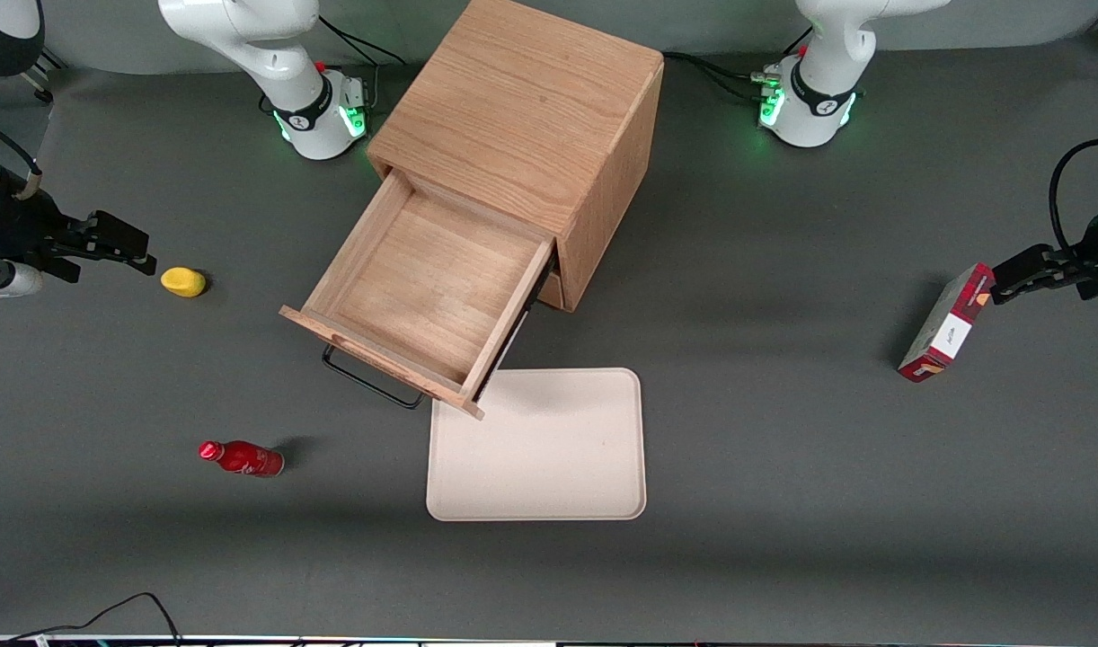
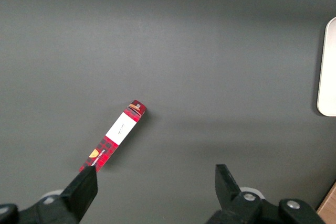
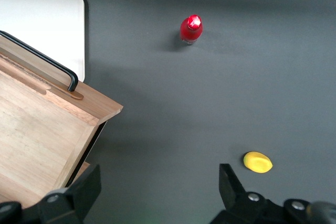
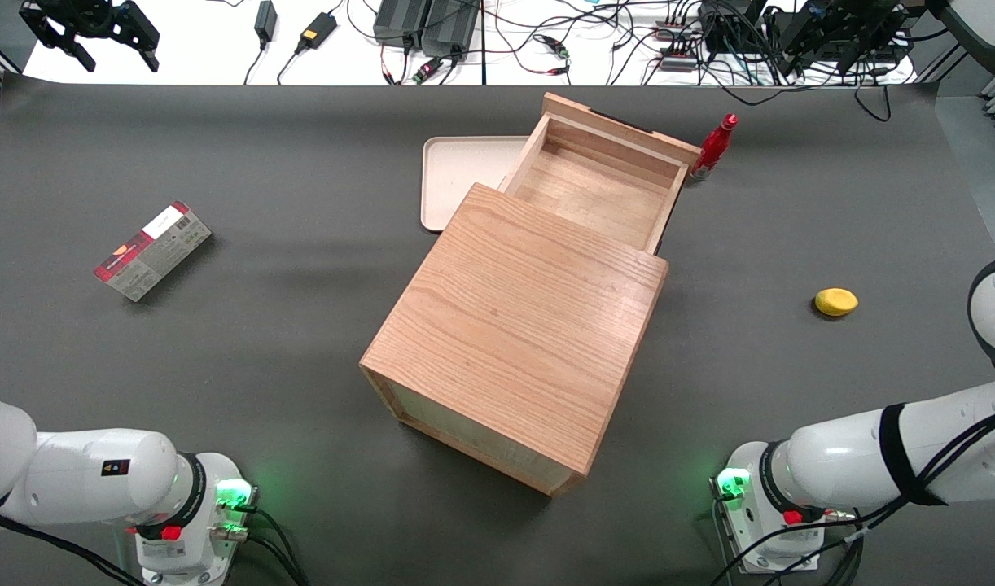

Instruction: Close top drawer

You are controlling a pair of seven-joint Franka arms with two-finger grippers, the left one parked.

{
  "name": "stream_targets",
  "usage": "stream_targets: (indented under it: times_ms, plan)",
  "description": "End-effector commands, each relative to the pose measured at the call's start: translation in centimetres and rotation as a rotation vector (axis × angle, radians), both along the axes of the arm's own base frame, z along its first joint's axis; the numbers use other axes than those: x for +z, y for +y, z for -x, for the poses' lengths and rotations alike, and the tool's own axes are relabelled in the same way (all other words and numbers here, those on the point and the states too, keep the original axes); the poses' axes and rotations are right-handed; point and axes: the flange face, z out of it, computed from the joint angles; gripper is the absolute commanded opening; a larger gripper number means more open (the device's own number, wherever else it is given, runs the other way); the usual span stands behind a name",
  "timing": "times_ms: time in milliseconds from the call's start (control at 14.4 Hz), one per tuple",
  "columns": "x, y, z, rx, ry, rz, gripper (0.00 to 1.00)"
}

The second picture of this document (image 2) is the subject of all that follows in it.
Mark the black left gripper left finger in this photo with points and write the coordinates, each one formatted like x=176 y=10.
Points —
x=78 y=195

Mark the beige rectangular tray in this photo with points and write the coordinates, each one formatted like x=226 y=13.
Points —
x=328 y=72

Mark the wooden drawer cabinet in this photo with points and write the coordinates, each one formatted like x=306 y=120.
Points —
x=329 y=205

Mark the red plaid cardboard box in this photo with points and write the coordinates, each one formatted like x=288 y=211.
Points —
x=120 y=129

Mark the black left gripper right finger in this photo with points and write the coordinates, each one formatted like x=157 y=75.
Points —
x=231 y=195

